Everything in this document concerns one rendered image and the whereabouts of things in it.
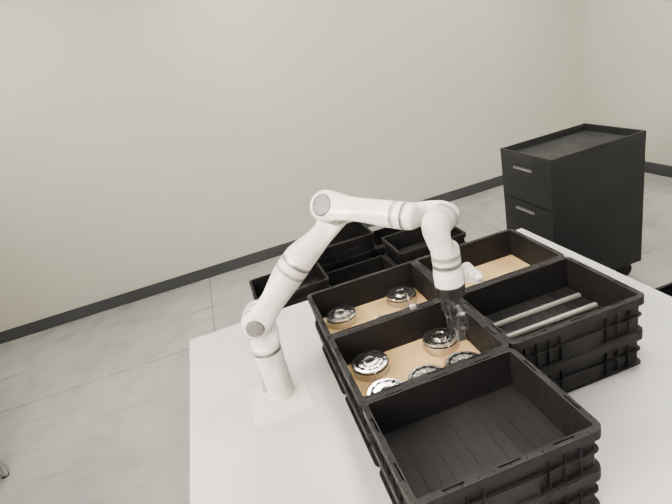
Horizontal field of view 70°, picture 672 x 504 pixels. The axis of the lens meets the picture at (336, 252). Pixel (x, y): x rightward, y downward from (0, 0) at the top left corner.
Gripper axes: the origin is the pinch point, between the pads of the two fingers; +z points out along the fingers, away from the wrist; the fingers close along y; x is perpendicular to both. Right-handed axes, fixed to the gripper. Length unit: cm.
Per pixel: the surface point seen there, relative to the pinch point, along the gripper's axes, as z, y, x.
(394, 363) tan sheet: 11.7, -8.8, -16.4
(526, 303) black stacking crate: 11.9, -19.5, 29.7
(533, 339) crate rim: 2.3, 9.5, 16.0
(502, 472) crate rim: 2.2, 42.4, -8.8
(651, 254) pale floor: 95, -151, 185
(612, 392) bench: 24.8, 11.4, 36.0
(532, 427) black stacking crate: 11.9, 26.2, 5.7
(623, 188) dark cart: 34, -130, 148
